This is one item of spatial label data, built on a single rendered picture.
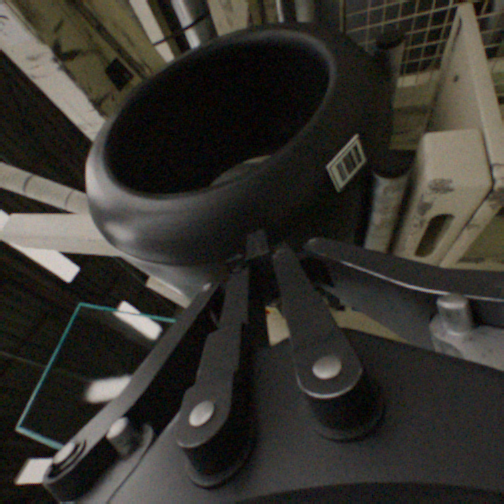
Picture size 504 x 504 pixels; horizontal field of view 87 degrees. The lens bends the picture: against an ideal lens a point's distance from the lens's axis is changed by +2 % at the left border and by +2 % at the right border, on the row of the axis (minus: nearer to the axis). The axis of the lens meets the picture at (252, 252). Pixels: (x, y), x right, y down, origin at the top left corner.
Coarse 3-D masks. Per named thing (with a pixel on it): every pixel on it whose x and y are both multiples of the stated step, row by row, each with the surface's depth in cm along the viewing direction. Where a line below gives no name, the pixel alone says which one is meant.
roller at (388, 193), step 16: (384, 160) 33; (400, 160) 32; (384, 176) 32; (400, 176) 32; (368, 192) 38; (384, 192) 34; (400, 192) 35; (368, 208) 40; (384, 208) 37; (368, 224) 42; (384, 224) 40; (368, 240) 46; (384, 240) 44
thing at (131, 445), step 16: (112, 432) 7; (128, 432) 7; (144, 432) 7; (128, 448) 7; (144, 448) 7; (112, 464) 7; (128, 464) 7; (96, 480) 7; (112, 480) 6; (80, 496) 6; (96, 496) 6
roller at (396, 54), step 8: (384, 32) 45; (392, 32) 44; (400, 32) 44; (376, 40) 45; (384, 40) 44; (392, 40) 43; (400, 40) 43; (376, 48) 45; (384, 48) 44; (392, 48) 44; (400, 48) 44; (376, 56) 46; (384, 56) 45; (392, 56) 45; (400, 56) 45; (384, 64) 46; (392, 64) 46; (400, 64) 47; (384, 72) 47; (392, 72) 47; (392, 80) 48; (392, 88) 49; (392, 96) 51; (392, 104) 53
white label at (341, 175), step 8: (352, 144) 33; (360, 144) 33; (344, 152) 32; (352, 152) 33; (360, 152) 34; (336, 160) 32; (344, 160) 33; (352, 160) 33; (360, 160) 34; (328, 168) 32; (336, 168) 32; (344, 168) 33; (352, 168) 34; (360, 168) 35; (336, 176) 33; (344, 176) 34; (352, 176) 34; (336, 184) 33; (344, 184) 34
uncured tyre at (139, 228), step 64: (192, 64) 59; (256, 64) 66; (320, 64) 58; (128, 128) 64; (192, 128) 77; (256, 128) 81; (320, 128) 35; (384, 128) 37; (128, 192) 41; (192, 192) 36; (256, 192) 33; (320, 192) 34; (128, 256) 42; (192, 256) 36
